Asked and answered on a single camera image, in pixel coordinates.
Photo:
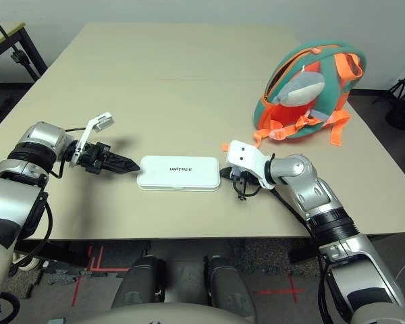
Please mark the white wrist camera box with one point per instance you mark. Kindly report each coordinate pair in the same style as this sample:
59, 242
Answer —
243, 152
101, 122

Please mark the white caster wheel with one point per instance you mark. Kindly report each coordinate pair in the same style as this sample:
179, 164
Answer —
25, 263

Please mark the grey robot right leg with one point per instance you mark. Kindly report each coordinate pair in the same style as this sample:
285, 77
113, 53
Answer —
229, 287

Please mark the beige robot torso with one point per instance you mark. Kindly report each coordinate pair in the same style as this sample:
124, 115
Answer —
175, 315

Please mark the teal and orange backpack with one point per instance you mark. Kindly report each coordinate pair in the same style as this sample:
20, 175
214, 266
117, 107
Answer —
330, 60

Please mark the white Unitree pencil case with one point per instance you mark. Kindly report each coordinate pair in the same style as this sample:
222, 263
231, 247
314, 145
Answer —
179, 172

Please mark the grey plush fish toy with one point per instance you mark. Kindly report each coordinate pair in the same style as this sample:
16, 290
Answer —
300, 89

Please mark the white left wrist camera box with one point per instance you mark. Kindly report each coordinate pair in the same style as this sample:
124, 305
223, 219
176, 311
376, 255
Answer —
101, 122

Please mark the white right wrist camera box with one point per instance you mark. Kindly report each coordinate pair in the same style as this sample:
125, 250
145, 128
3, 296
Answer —
243, 152

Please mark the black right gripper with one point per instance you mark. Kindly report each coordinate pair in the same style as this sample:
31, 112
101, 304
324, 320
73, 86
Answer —
243, 179

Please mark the black tripod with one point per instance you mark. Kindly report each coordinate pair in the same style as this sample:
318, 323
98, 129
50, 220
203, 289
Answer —
396, 89

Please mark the grey robot left leg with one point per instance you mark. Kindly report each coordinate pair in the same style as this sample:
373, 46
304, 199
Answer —
138, 283

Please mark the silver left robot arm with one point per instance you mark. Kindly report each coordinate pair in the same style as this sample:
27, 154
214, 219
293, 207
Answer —
40, 138

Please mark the grey robot leg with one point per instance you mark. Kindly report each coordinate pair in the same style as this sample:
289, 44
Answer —
138, 283
229, 287

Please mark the black clamp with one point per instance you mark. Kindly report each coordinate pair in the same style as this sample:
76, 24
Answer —
17, 56

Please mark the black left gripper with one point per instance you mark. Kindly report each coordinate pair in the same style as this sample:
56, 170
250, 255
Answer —
92, 158

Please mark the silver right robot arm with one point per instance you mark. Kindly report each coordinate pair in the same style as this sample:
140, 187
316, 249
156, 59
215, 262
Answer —
300, 172

